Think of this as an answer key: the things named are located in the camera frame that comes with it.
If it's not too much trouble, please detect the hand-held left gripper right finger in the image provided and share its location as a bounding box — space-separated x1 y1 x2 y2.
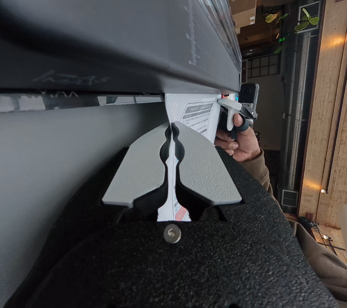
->
172 121 242 218

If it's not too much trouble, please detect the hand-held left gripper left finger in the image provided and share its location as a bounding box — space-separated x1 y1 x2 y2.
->
102 123 172 217

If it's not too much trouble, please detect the white printed laminated sheet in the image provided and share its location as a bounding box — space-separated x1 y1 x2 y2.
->
157 93 226 223

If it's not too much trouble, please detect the black paper trimmer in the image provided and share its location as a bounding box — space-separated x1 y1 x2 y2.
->
0 0 242 97

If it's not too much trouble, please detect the person's right forearm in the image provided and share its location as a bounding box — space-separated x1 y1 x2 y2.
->
239 149 347 301

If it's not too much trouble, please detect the person's right hand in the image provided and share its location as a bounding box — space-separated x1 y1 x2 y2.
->
214 113 262 162

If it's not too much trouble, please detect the green leafy plant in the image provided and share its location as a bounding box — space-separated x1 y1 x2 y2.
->
265 8 321 54

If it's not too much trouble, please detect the silver ventilation duct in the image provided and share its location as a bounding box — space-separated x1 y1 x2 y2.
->
286 32 320 192

